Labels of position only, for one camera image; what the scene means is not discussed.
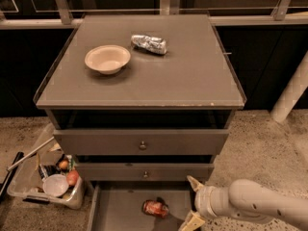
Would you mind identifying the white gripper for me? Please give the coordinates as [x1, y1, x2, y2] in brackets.
[178, 175, 229, 231]

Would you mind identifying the red coke can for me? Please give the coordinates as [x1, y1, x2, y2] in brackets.
[142, 200, 169, 218]

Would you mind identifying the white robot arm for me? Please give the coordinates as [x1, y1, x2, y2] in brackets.
[178, 175, 308, 231]

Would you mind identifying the grey drawer cabinet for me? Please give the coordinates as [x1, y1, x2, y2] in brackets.
[33, 13, 247, 231]

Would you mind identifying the bottom open grey drawer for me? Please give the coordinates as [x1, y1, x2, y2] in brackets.
[87, 182, 195, 231]

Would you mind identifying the middle grey drawer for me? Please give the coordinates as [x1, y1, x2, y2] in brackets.
[76, 163, 214, 182]

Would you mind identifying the top grey drawer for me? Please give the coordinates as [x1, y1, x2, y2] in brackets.
[54, 129, 229, 156]

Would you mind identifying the red apple in bin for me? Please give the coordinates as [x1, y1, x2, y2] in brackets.
[66, 170, 79, 186]

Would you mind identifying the orange fruit in bin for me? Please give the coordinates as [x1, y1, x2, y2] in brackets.
[59, 160, 69, 170]

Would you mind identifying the white bowl in bin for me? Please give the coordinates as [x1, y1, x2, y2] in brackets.
[42, 174, 69, 197]

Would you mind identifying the clear plastic storage bin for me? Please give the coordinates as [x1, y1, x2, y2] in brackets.
[7, 122, 86, 210]

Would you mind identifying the dark packet in bin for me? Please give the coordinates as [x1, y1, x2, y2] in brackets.
[38, 165, 61, 181]

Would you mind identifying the silver foil chip bag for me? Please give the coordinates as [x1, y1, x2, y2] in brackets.
[131, 35, 167, 55]

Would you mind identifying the white paper bowl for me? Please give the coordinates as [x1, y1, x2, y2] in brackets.
[85, 45, 131, 75]

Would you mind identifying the white diagonal post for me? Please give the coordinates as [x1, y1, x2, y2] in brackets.
[270, 51, 308, 123]

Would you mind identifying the metal window rail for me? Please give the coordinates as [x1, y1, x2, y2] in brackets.
[0, 0, 308, 30]

